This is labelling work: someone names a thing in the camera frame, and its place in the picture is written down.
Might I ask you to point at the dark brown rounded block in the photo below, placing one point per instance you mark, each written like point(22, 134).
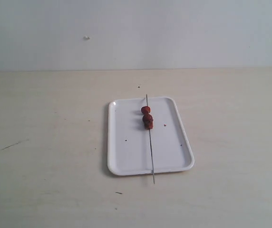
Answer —
point(148, 124)

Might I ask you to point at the thin metal skewer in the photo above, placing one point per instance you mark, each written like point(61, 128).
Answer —
point(151, 151)

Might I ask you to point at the white plastic tray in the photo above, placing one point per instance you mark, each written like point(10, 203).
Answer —
point(128, 147)

